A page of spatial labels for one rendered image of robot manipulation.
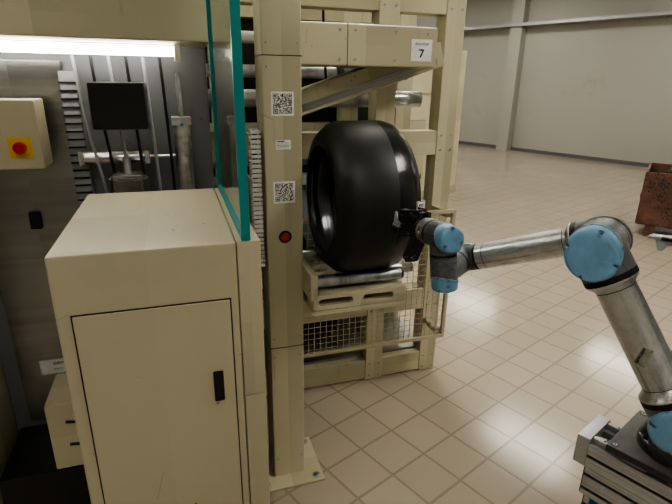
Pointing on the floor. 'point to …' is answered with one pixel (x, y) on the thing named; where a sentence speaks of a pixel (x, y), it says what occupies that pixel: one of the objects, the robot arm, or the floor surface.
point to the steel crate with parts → (656, 198)
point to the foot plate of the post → (298, 472)
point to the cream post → (271, 159)
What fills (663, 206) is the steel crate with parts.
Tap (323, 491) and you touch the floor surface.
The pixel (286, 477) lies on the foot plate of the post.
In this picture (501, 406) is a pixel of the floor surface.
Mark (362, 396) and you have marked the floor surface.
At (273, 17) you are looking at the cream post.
